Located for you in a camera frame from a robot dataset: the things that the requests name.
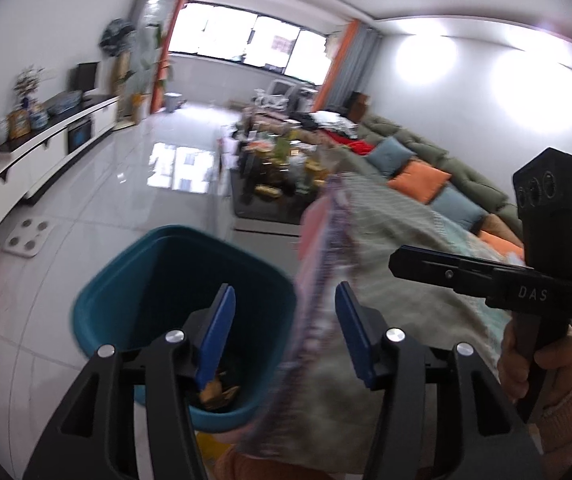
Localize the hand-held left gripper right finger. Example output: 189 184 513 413
335 282 541 480

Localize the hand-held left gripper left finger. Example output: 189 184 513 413
22 283 237 480

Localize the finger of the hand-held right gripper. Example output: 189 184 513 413
388 245 497 295

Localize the pink purple plastic packet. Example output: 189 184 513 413
238 172 361 458

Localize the teal plastic waste bin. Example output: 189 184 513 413
71 225 299 431

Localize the person's right hand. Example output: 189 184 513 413
496 320 572 405

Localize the green patterned tablecloth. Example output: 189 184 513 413
266 174 529 461

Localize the orange cushion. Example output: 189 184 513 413
388 160 451 206
478 230 524 257

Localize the orange crumpled wrapper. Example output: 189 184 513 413
198 370 241 411

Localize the blue cushion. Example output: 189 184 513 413
368 137 414 176
430 185 486 233

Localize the green sofa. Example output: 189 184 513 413
316 110 526 251

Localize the dark coffee table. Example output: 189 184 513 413
230 125 347 226

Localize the red cloth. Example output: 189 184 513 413
331 130 377 158

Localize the brown wooden cabinet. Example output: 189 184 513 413
348 91 371 121

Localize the white bathroom scale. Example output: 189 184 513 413
0 218 56 259

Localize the orange grey curtain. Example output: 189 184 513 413
313 19 381 111
150 0 195 113

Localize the white office chair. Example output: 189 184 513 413
268 80 297 102

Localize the white black tv cabinet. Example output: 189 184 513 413
0 95 119 242

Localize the blue patterned bundle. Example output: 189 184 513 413
47 91 83 115

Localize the black monitor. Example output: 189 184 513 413
76 61 101 93

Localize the large window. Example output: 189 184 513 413
168 2 339 78

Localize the flower vase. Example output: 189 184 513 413
13 66 47 111

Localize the dark patterned cloth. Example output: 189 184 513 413
100 18 137 56

